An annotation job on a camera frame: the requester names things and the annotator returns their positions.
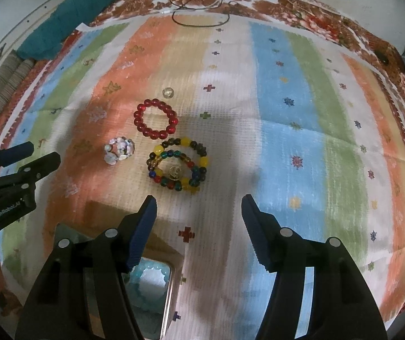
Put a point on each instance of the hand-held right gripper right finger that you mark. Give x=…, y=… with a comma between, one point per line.
x=257, y=233

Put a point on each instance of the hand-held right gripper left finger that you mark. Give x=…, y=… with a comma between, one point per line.
x=142, y=233

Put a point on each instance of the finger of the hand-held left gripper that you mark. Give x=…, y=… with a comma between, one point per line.
x=43, y=164
x=15, y=152

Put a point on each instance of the metal tin box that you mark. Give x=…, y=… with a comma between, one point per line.
x=164, y=290

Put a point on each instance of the clear glass bead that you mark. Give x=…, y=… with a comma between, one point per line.
x=167, y=92

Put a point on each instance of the white bed headboard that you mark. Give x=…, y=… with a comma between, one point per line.
x=22, y=24

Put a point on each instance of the teal pillow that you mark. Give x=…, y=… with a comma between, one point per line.
x=64, y=17

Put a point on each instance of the striped pastel blanket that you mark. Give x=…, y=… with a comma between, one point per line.
x=276, y=78

